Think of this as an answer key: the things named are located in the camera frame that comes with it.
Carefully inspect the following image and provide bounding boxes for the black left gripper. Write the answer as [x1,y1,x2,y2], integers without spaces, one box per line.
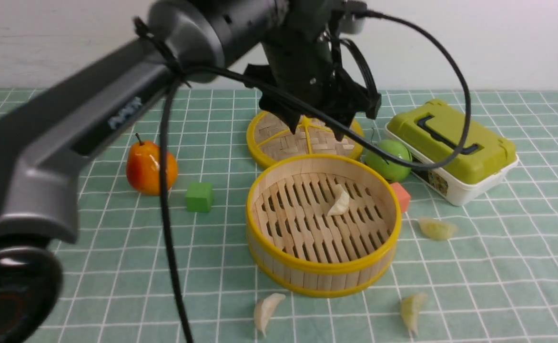
[244,0,381,141]

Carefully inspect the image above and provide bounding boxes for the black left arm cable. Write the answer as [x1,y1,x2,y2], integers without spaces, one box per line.
[133,10,472,343]

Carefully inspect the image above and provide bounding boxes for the woven bamboo steamer lid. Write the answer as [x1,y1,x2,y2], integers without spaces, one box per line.
[246,111,363,169]

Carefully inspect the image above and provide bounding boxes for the orange cube block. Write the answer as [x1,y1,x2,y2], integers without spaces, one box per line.
[390,182,411,213]

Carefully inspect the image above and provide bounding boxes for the yellowish dumpling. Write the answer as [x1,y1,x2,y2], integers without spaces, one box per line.
[399,292,428,336]
[417,217,459,241]

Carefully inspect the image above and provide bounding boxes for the green cube block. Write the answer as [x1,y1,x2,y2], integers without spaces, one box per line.
[185,182,214,213]

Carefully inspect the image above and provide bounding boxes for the green toy apple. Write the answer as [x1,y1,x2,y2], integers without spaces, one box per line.
[365,138,413,183]

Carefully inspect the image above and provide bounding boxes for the bamboo steamer tray yellow rim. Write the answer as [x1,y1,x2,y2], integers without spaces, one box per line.
[245,154,402,298]

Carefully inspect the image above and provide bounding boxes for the white dumpling front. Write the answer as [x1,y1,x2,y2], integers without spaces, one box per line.
[253,293,286,337]

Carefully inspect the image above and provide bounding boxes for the green checkered tablecloth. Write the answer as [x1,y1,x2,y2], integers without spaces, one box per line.
[0,88,558,343]

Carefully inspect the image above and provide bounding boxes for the green white lunch box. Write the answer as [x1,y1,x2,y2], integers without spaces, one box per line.
[384,99,520,206]

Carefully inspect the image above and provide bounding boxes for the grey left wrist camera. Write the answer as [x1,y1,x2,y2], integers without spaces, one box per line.
[338,0,368,35]

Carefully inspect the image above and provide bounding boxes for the orange red toy pear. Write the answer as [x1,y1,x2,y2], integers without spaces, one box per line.
[125,133,161,197]

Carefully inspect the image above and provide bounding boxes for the white dumpling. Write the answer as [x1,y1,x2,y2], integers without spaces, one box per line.
[253,293,286,337]
[327,184,351,216]

